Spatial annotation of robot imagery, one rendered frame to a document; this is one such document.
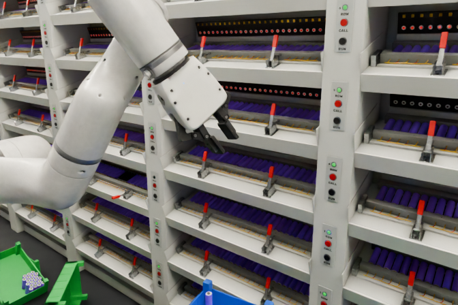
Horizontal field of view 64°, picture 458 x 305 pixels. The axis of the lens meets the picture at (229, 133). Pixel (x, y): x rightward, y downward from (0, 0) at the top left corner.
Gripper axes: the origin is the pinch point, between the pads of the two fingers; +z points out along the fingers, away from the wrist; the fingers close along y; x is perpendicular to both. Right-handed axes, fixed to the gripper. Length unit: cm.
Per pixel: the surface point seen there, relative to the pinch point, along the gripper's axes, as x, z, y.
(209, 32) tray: 57, -9, 48
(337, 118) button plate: 4.5, 20.6, 31.0
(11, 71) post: 197, -49, 7
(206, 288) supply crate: 30, 39, -16
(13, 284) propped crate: 150, 36, -66
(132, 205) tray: 94, 30, -7
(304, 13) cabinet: 24, 1, 59
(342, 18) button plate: 0.0, 0.9, 43.9
